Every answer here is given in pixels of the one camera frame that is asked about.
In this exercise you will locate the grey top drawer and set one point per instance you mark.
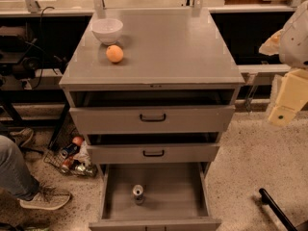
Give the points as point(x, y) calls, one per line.
point(151, 111)

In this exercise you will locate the grey middle drawer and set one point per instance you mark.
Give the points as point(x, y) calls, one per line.
point(153, 148)

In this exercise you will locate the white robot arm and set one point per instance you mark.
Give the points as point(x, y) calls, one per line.
point(294, 40)

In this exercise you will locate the grey drawer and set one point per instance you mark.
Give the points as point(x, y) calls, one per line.
point(151, 111)
point(153, 148)
point(174, 199)

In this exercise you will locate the grey drawer cabinet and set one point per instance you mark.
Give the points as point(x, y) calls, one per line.
point(164, 49)

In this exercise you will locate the dark machinery left shelf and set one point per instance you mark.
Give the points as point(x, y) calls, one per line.
point(15, 44)

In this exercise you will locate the wire basket of items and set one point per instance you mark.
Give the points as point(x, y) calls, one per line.
point(72, 159)

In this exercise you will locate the person leg in jeans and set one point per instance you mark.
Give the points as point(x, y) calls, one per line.
point(15, 177)

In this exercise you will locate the beige sneaker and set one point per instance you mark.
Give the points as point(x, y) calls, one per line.
point(22, 137)
point(47, 198)

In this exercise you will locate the black bar bottom right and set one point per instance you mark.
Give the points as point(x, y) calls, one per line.
point(268, 200)

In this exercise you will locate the grey bottom drawer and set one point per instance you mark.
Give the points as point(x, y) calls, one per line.
point(174, 199)

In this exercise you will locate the redbull can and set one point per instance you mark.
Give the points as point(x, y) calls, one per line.
point(138, 194)

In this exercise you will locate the orange fruit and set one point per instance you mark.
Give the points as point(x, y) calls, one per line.
point(114, 54)

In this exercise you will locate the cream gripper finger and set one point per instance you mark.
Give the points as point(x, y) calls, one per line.
point(272, 45)
point(289, 94)

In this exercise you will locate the white ceramic bowl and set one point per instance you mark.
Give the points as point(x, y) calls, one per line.
point(107, 30)

